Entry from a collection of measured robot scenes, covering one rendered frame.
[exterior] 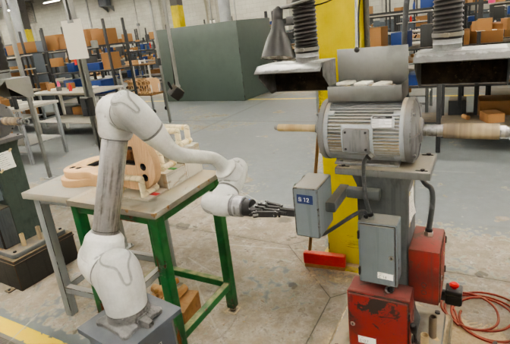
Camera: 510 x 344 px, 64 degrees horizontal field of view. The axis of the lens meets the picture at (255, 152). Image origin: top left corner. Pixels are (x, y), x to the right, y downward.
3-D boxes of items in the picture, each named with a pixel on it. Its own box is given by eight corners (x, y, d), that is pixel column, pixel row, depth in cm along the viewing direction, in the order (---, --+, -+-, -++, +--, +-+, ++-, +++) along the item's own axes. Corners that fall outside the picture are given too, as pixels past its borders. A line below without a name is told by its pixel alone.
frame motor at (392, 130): (426, 153, 171) (427, 90, 164) (417, 175, 149) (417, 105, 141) (332, 148, 191) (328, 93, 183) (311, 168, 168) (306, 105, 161)
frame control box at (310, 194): (373, 231, 165) (370, 171, 157) (359, 260, 147) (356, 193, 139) (314, 224, 176) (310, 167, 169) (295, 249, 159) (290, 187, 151)
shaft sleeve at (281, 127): (318, 127, 179) (316, 123, 177) (316, 133, 178) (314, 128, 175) (281, 127, 188) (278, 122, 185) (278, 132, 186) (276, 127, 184)
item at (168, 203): (237, 284, 258) (221, 171, 236) (181, 348, 210) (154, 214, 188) (162, 266, 288) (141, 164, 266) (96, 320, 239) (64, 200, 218)
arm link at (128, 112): (169, 118, 151) (152, 115, 161) (136, 82, 141) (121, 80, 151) (145, 145, 146) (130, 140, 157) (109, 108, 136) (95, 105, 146)
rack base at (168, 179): (187, 179, 228) (185, 163, 226) (168, 190, 215) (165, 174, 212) (150, 175, 241) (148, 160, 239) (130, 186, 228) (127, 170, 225)
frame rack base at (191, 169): (203, 170, 240) (199, 142, 235) (187, 179, 228) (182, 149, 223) (167, 167, 254) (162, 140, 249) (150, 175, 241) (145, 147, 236)
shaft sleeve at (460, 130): (498, 130, 148) (500, 120, 144) (498, 143, 145) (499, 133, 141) (444, 129, 157) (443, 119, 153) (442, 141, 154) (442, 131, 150)
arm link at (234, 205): (229, 219, 174) (241, 221, 171) (226, 200, 172) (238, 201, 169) (240, 210, 182) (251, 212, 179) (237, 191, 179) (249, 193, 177)
